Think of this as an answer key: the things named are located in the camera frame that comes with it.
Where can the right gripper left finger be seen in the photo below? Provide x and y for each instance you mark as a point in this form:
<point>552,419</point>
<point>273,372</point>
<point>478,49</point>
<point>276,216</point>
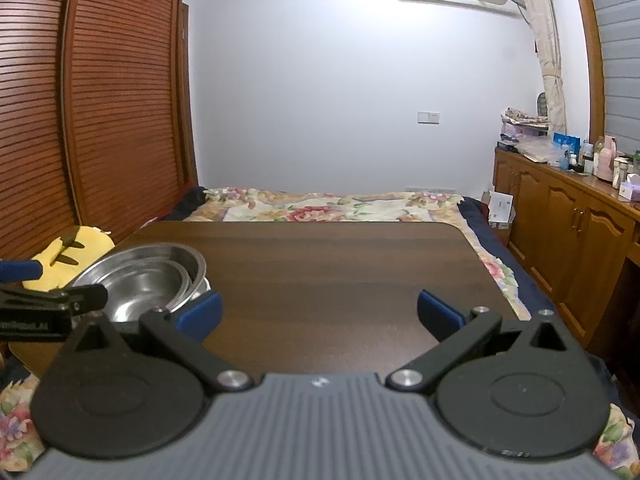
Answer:
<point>178,336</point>

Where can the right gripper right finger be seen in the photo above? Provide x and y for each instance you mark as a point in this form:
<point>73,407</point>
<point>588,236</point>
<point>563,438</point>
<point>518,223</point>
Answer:
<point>460,336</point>

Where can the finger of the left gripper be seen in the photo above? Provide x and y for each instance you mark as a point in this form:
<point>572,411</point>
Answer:
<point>20,270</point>
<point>74,300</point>

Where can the small steel bowl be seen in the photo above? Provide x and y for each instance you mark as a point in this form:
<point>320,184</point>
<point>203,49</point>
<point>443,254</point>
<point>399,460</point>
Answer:
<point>139,286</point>

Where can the large steel colander bowl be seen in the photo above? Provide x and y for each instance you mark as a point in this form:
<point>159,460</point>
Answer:
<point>185,254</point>

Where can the medium steel bowl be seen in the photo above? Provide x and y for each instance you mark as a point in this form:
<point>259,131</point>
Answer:
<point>91,275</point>

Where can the yellow plush toy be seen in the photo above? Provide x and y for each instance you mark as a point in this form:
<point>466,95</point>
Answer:
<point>69,255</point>

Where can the white cardboard box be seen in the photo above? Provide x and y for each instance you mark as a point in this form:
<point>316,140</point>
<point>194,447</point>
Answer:
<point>500,209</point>

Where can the floral bed blanket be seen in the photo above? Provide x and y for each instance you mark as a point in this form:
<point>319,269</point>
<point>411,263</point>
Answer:
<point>20,446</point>

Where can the dark clothing on bed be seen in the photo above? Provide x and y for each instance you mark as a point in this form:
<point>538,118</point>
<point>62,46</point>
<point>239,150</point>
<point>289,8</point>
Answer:
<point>194,198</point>

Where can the wooden sideboard cabinet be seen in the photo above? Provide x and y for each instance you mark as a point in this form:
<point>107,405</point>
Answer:
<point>579,242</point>

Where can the wooden louvered wardrobe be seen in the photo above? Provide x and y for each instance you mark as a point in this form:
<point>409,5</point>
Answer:
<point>95,119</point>

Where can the folded fabric pile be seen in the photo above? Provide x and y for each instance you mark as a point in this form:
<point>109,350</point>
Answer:
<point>518,127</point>

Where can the blue box on sideboard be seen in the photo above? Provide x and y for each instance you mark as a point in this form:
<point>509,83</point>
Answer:
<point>566,142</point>

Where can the pink tissue box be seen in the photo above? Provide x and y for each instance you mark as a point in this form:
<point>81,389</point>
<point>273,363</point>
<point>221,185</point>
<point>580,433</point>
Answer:
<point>629,190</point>

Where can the pink thermos jug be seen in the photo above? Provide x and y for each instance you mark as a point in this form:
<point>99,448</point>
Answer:
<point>607,155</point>

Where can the beige curtain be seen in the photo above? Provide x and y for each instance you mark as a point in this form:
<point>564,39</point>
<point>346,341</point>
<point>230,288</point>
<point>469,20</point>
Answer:
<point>542,21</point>

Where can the window roller blind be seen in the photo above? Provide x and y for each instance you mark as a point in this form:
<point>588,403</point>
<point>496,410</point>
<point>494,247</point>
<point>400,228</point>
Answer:
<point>619,32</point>

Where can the wall light switch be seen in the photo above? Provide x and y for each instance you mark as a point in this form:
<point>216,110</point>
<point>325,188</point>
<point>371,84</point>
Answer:
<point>428,118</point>

